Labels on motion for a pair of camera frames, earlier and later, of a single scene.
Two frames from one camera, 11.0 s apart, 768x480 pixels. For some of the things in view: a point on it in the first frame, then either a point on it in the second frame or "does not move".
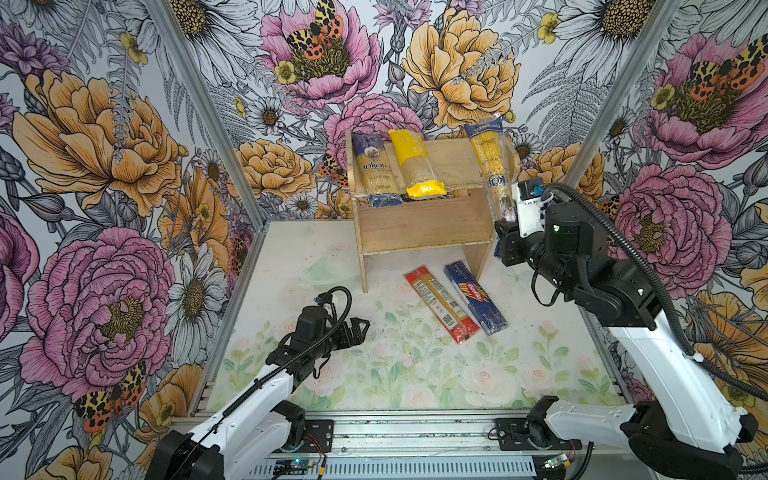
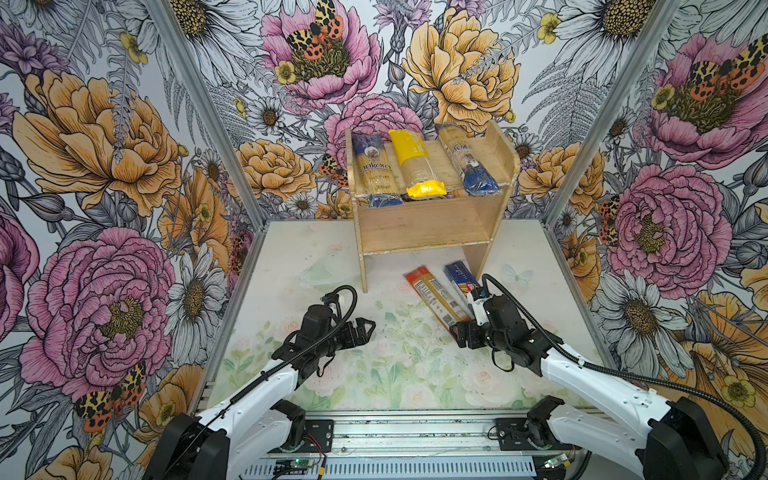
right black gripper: [510, 240] -> [472, 329]
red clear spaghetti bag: [449, 311] does not move
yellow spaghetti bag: [413, 158] does not move
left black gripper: [358, 337] does not move
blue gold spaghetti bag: [499, 161] -> [478, 178]
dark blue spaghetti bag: [375, 175] does not move
